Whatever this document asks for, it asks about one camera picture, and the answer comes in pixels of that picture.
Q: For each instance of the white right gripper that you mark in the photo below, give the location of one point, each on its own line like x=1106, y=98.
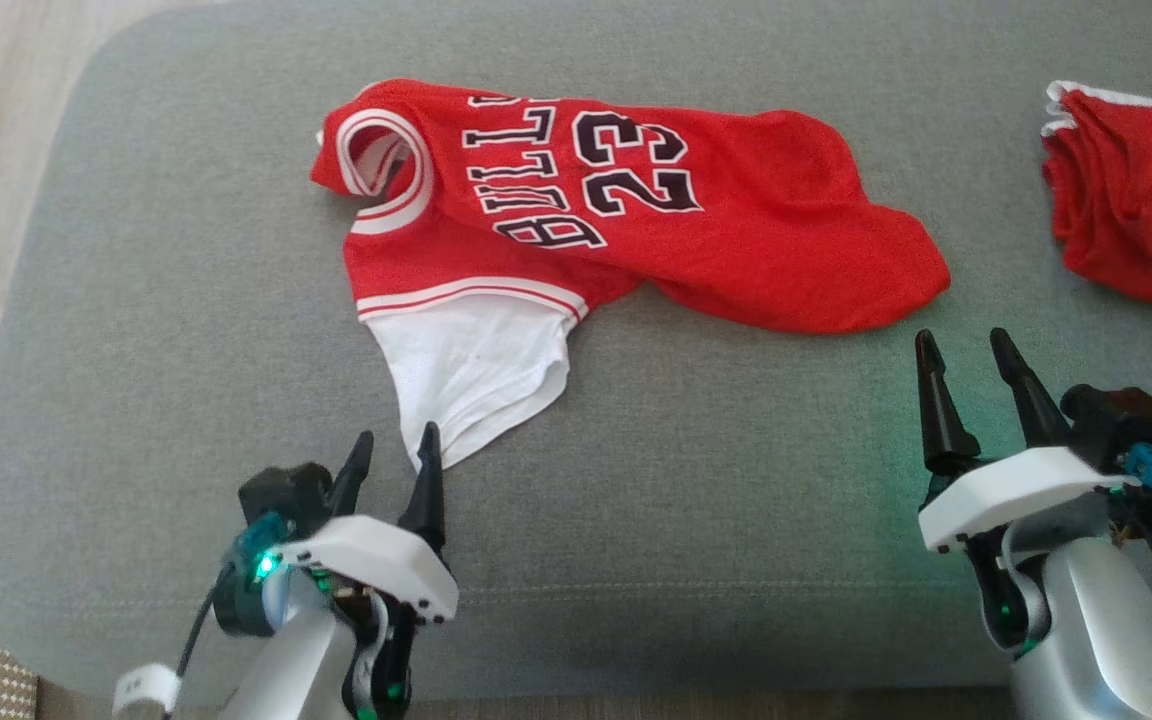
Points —
x=1016, y=490

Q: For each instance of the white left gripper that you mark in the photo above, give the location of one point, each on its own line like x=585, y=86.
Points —
x=376, y=560

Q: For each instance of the red shorts white trim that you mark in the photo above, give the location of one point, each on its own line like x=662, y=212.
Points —
x=1146, y=200

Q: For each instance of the red basketball jersey white sleeves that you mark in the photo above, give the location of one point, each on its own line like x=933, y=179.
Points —
x=756, y=210

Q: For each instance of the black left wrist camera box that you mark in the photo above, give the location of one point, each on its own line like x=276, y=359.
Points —
x=281, y=490

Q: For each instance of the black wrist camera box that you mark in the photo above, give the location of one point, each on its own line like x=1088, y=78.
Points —
x=281, y=490
x=1121, y=420

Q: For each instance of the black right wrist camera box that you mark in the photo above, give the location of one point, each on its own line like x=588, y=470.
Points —
x=1121, y=420

